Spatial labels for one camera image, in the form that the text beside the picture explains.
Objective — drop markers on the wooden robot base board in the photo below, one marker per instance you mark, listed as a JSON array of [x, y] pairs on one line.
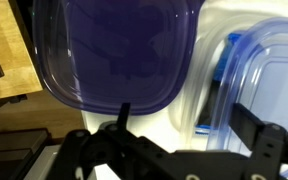
[[20, 76]]

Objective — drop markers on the dark purple container lid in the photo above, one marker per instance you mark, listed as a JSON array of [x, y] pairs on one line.
[[96, 55]]

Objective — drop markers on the light blue container lid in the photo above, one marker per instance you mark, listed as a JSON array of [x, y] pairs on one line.
[[256, 76]]

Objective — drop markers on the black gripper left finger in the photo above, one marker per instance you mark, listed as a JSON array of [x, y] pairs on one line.
[[122, 119]]

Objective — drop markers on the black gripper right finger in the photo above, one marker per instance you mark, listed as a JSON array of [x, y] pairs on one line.
[[256, 136]]

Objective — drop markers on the blue snack packet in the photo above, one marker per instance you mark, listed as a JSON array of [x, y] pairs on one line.
[[203, 126]]

